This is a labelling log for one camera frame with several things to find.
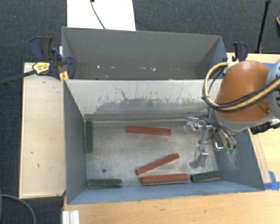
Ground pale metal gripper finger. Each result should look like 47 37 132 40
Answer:
183 116 209 132
189 145 210 168

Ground dark green flat block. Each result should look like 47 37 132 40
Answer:
87 178 123 189
84 120 94 153
190 170 222 183

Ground red-brown flat block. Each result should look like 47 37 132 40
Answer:
140 173 189 186
125 126 172 136
135 153 180 176

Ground grey metal bin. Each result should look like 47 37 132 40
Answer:
61 26 266 205

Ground pale wood flat board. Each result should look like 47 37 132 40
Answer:
18 62 67 199

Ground black cylinder on white bracket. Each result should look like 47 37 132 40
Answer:
250 119 280 135

